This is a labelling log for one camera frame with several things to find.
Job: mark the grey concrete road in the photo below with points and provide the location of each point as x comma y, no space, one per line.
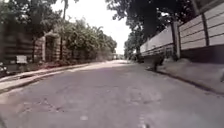
110,96

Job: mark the row of green trees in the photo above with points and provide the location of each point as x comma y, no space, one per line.
83,40

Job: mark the large overhanging trees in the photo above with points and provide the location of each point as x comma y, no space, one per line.
146,20

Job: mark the gateway with stone pillars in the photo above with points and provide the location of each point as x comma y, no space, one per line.
51,46

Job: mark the raised concrete sidewalk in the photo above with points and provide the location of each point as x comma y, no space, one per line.
30,76

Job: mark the concrete roadside verge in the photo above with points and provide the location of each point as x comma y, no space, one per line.
196,71

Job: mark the small white sign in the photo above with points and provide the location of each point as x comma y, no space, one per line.
21,59

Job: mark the dark slatted fence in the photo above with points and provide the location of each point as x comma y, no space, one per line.
15,43

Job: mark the pale panelled boundary wall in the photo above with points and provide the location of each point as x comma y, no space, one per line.
196,31

